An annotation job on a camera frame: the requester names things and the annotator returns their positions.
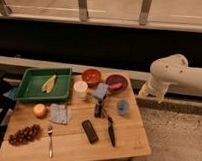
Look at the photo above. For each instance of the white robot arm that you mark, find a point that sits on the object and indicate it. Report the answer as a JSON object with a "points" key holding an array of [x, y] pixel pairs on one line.
{"points": [[171, 70]]}

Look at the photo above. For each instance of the white paper cup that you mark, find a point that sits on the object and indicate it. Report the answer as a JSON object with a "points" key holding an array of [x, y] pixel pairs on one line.
{"points": [[81, 88]]}

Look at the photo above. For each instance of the blue plastic cup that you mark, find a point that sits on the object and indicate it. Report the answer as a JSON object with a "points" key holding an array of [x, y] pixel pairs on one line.
{"points": [[122, 107]]}

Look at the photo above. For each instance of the blue sponge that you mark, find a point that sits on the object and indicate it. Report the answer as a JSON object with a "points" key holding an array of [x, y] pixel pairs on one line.
{"points": [[101, 91]]}

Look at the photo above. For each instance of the red bowl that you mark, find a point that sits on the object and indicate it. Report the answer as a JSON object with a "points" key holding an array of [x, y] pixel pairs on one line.
{"points": [[91, 76]]}

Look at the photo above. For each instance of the purple bowl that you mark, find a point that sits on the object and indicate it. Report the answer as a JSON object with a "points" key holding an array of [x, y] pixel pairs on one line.
{"points": [[113, 79]]}

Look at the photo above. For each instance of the red item in purple bowl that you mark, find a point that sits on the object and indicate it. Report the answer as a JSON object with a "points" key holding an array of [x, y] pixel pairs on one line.
{"points": [[116, 86]]}

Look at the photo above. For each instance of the small dark bottle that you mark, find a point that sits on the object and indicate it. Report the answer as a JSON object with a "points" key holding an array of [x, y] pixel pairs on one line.
{"points": [[98, 109]]}

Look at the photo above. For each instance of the wooden table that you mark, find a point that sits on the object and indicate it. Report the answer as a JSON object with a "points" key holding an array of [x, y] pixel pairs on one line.
{"points": [[70, 142]]}

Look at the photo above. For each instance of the grey folded cloth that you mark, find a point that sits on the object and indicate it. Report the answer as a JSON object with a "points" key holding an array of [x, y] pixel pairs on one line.
{"points": [[59, 114]]}

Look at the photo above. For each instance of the green plastic tray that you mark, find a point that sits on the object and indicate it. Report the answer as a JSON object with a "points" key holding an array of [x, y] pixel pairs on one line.
{"points": [[30, 89]]}

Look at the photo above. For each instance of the yellow apple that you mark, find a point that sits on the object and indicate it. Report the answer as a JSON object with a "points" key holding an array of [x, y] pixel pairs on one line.
{"points": [[40, 110]]}

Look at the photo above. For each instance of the silver fork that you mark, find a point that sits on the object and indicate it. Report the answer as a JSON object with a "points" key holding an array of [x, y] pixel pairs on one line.
{"points": [[49, 132]]}

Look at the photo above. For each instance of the bunch of dark grapes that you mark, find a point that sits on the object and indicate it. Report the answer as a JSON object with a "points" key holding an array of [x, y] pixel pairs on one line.
{"points": [[25, 135]]}

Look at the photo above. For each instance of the black handled knife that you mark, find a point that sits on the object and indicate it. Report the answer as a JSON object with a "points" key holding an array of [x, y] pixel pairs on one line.
{"points": [[111, 131]]}

